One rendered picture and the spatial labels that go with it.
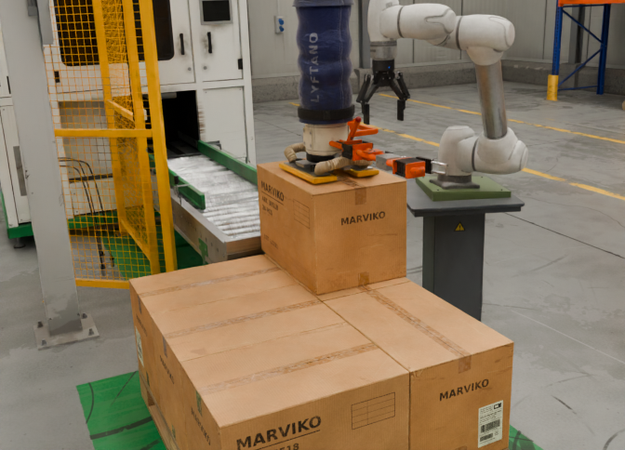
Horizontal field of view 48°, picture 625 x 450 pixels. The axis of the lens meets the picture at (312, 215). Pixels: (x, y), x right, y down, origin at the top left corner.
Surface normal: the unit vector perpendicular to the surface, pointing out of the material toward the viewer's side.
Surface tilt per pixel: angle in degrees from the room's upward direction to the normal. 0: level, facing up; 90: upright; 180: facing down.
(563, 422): 0
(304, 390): 0
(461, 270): 90
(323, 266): 90
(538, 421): 0
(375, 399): 90
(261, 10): 90
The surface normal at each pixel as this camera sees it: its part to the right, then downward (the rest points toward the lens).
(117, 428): -0.04, -0.96
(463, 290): 0.07, 0.29
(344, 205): 0.42, 0.25
